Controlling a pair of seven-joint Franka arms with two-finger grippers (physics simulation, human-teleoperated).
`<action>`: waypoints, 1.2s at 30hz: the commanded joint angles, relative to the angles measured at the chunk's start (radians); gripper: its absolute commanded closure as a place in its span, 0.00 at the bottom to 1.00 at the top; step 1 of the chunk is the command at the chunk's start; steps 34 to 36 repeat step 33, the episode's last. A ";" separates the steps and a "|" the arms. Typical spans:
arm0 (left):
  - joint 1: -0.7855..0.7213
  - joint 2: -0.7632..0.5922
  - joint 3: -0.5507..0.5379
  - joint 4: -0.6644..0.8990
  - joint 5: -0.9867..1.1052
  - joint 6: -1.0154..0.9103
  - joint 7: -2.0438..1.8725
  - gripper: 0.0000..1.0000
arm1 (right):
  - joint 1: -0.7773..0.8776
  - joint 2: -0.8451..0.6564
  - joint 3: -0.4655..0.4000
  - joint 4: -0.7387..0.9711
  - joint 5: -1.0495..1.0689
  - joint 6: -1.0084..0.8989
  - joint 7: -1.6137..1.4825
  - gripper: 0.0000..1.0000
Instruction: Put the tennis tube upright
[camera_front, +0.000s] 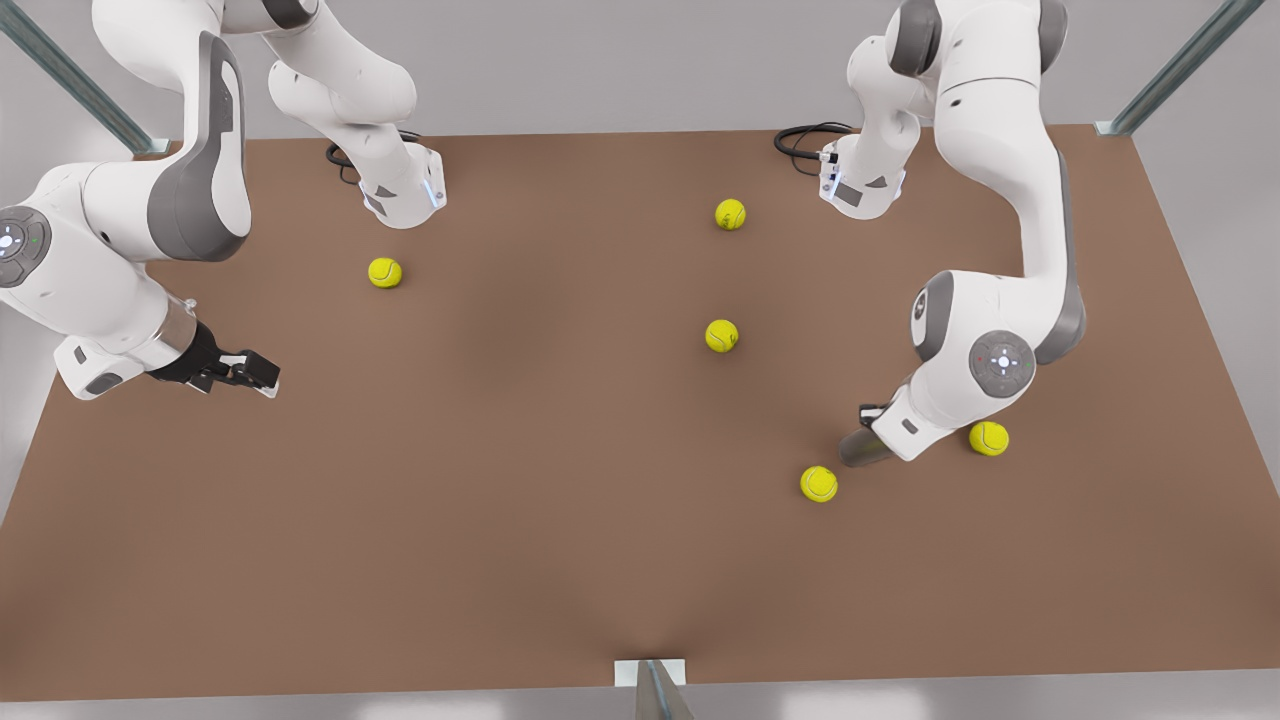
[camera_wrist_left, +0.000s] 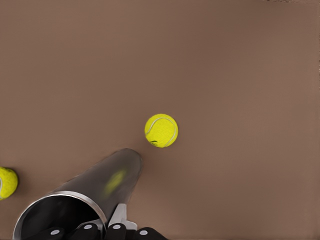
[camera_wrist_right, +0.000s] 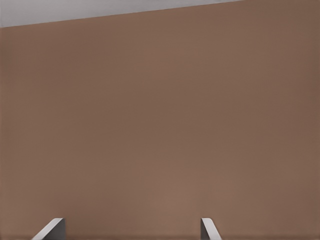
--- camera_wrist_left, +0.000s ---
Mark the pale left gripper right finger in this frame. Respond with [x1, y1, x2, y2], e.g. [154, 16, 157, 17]
[104, 203, 168, 240]

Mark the pale left gripper left finger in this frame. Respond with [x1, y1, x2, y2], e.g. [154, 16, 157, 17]
[27, 219, 107, 240]

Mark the dark metallic tennis tube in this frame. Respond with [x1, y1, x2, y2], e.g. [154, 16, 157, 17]
[12, 147, 144, 240]

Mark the yellow tennis ball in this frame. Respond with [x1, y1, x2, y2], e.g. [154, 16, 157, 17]
[0, 166, 19, 201]
[144, 113, 179, 149]

